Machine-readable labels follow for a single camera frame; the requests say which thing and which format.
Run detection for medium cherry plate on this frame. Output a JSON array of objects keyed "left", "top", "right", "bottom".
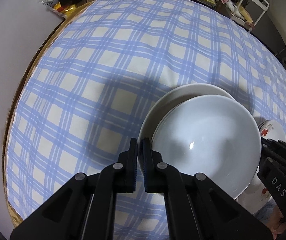
[{"left": 235, "top": 119, "right": 286, "bottom": 215}]

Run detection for red patterned bowl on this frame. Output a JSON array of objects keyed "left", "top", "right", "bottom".
[{"left": 152, "top": 95, "right": 261, "bottom": 199}]

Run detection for plain white bowl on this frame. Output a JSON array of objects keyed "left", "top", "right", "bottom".
[{"left": 138, "top": 83, "right": 234, "bottom": 148}]

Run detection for person's right hand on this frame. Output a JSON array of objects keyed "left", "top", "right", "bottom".
[{"left": 254, "top": 199, "right": 286, "bottom": 239}]

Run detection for blue plaid tablecloth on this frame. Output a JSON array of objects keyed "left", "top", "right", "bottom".
[{"left": 5, "top": 0, "right": 286, "bottom": 240}]

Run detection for white metal cart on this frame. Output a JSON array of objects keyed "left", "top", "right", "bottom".
[{"left": 228, "top": 0, "right": 269, "bottom": 33}]

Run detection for snack bags on floor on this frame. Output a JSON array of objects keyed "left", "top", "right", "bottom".
[{"left": 40, "top": 0, "right": 76, "bottom": 19}]

